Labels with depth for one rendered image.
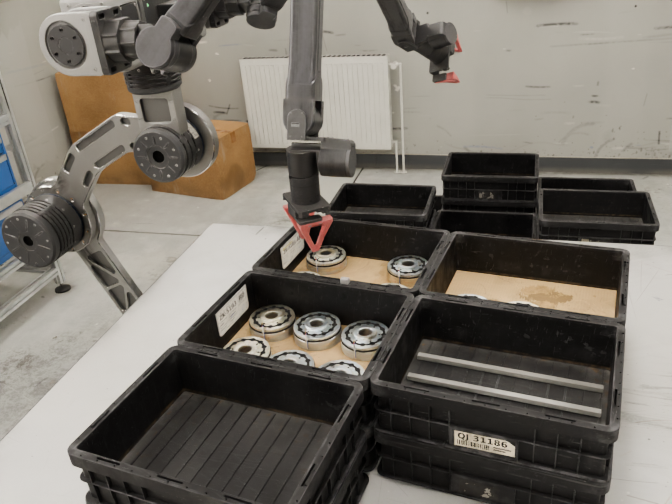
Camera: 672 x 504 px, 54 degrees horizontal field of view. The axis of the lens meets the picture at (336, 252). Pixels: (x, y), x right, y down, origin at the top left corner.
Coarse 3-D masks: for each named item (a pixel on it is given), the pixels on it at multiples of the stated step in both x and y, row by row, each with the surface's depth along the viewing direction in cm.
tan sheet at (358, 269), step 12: (300, 264) 172; (348, 264) 170; (360, 264) 170; (372, 264) 169; (384, 264) 169; (336, 276) 165; (348, 276) 165; (360, 276) 164; (372, 276) 164; (384, 276) 163
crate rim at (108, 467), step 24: (240, 360) 121; (336, 384) 113; (360, 384) 112; (336, 432) 103; (72, 456) 103; (96, 456) 102; (120, 480) 101; (144, 480) 98; (168, 480) 97; (312, 480) 95
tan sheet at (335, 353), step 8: (248, 320) 151; (248, 328) 148; (240, 336) 145; (248, 336) 145; (272, 344) 142; (280, 344) 142; (288, 344) 141; (296, 344) 141; (272, 352) 139; (312, 352) 138; (320, 352) 138; (328, 352) 138; (336, 352) 137; (320, 360) 135; (328, 360) 135; (352, 360) 135
